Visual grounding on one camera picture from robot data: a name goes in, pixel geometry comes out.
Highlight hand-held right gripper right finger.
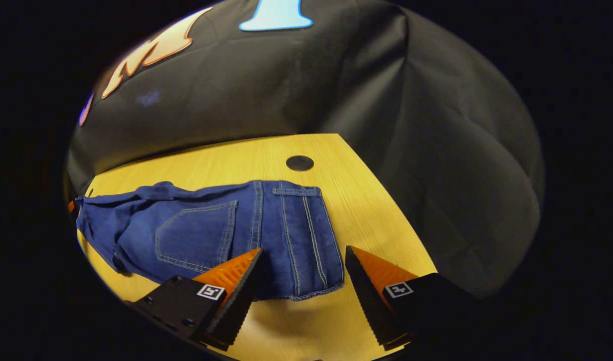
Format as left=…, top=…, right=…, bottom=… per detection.
left=344, top=245, right=487, bottom=351

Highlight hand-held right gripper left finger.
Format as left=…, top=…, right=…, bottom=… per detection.
left=125, top=247, right=265, bottom=351

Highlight blue denim jeans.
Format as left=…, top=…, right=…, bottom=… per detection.
left=75, top=179, right=346, bottom=301

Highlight black table grommet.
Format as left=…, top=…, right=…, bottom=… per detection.
left=286, top=155, right=315, bottom=172

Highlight black backdrop cloth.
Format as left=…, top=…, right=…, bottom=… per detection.
left=66, top=0, right=545, bottom=301

